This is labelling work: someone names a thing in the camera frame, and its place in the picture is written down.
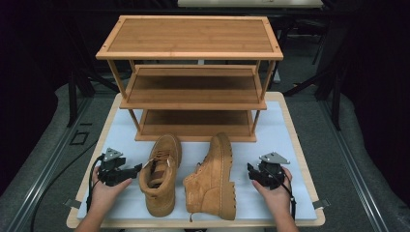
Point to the light background tabletop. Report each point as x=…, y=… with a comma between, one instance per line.
x=248, y=3

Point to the tan suede boot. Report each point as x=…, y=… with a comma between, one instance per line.
x=209, y=190
x=161, y=196

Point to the person's left hand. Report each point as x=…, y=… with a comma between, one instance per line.
x=104, y=196

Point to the white table mat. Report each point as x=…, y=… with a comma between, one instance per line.
x=270, y=135

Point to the metal floor rail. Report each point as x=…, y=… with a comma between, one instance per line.
x=354, y=167
x=42, y=174

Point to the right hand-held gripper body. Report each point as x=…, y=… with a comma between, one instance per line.
x=270, y=174

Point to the person's right hand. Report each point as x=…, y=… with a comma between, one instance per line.
x=275, y=198

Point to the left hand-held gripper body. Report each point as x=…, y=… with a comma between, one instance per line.
x=111, y=170

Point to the wooden three-tier shoe rack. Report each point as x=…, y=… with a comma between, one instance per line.
x=193, y=37

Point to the black metal stand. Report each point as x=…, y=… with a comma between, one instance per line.
x=335, y=96
x=72, y=96

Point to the metal table clamp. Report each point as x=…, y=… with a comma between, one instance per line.
x=321, y=203
x=72, y=203

